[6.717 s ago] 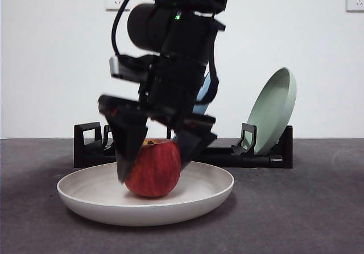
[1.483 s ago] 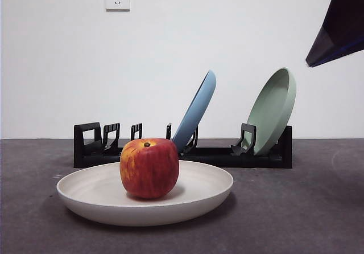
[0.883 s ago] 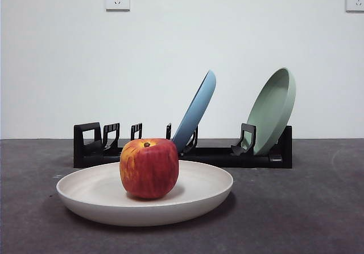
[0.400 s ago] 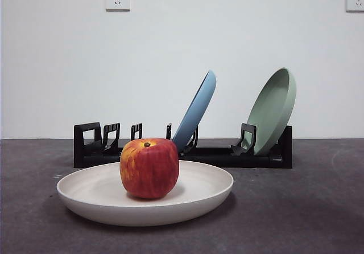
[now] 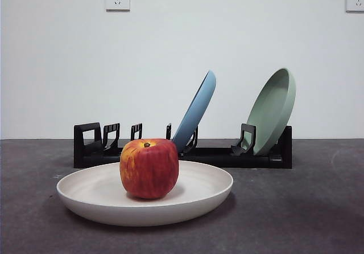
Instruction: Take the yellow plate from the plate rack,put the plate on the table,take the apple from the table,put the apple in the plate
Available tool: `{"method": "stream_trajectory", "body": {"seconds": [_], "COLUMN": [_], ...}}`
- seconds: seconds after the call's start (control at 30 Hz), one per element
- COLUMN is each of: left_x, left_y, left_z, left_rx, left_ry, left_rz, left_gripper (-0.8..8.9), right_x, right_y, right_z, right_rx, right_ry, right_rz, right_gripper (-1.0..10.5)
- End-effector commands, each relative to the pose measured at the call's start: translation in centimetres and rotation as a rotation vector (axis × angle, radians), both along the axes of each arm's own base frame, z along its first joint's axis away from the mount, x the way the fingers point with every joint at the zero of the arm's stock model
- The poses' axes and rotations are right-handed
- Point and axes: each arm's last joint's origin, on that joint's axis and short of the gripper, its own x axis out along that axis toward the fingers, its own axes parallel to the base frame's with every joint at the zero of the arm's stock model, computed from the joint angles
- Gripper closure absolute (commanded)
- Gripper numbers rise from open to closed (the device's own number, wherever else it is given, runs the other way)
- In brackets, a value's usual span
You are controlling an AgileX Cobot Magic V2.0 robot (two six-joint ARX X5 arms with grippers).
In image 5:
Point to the black plate rack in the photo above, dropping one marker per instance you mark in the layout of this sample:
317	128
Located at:
227	157

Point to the green plate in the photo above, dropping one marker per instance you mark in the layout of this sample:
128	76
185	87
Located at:
270	108

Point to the blue plate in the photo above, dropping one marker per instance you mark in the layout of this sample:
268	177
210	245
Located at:
196	108

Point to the red yellow apple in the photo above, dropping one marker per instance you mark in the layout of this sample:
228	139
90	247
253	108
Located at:
149	171

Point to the pale yellow cream plate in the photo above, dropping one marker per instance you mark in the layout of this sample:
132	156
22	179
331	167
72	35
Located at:
94	202

